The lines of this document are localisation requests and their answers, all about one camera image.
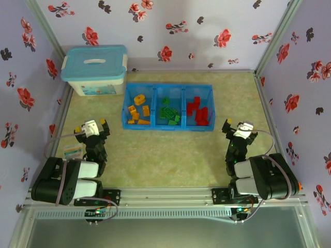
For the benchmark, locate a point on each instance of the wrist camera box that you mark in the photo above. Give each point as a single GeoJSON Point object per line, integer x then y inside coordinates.
{"type": "Point", "coordinates": [243, 130]}
{"type": "Point", "coordinates": [91, 128]}

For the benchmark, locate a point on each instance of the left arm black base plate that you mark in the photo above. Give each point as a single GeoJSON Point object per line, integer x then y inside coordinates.
{"type": "Point", "coordinates": [113, 197]}

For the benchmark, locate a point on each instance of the aluminium front rail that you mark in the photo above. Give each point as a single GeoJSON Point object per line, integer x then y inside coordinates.
{"type": "Point", "coordinates": [165, 196]}

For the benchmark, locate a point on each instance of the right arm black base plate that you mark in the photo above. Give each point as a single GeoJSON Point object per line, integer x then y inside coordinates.
{"type": "Point", "coordinates": [218, 196]}

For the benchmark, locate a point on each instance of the storage box with blue lid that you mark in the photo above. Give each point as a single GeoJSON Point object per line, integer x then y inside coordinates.
{"type": "Point", "coordinates": [93, 62]}

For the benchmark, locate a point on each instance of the blue three-compartment bin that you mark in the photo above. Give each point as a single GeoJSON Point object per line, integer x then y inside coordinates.
{"type": "Point", "coordinates": [168, 89]}

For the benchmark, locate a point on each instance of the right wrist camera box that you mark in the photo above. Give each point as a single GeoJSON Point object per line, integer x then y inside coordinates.
{"type": "Point", "coordinates": [243, 130]}

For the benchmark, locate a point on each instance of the yellow sloped lego brick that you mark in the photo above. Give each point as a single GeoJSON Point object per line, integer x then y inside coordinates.
{"type": "Point", "coordinates": [143, 122]}

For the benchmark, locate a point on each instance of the aluminium side rail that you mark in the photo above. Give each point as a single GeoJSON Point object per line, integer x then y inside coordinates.
{"type": "Point", "coordinates": [63, 103]}
{"type": "Point", "coordinates": [267, 103]}

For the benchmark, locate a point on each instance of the long green lego brick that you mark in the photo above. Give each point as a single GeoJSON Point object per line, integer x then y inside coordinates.
{"type": "Point", "coordinates": [174, 112]}
{"type": "Point", "coordinates": [166, 110]}
{"type": "Point", "coordinates": [162, 116]}

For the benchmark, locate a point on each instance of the red arched lego brick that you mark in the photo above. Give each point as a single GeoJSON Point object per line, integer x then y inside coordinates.
{"type": "Point", "coordinates": [192, 106]}

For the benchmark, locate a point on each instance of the aluminium corner post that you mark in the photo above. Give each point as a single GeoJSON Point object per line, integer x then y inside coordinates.
{"type": "Point", "coordinates": [282, 25]}
{"type": "Point", "coordinates": [44, 25]}

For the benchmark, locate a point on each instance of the long yellow lego brick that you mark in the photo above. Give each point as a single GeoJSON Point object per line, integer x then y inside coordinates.
{"type": "Point", "coordinates": [146, 110]}

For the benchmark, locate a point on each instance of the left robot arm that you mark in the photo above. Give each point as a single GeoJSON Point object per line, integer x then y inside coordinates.
{"type": "Point", "coordinates": [51, 186]}

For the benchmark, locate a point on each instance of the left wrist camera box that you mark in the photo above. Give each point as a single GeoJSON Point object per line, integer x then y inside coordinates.
{"type": "Point", "coordinates": [91, 128]}

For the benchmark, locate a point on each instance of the white printed card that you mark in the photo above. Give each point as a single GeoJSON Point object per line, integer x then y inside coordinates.
{"type": "Point", "coordinates": [72, 152]}

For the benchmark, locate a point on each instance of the yellow lego with round hole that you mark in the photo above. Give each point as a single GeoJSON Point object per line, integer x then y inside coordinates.
{"type": "Point", "coordinates": [139, 99]}

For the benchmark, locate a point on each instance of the orange cylinder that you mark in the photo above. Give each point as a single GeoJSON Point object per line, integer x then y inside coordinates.
{"type": "Point", "coordinates": [300, 186]}

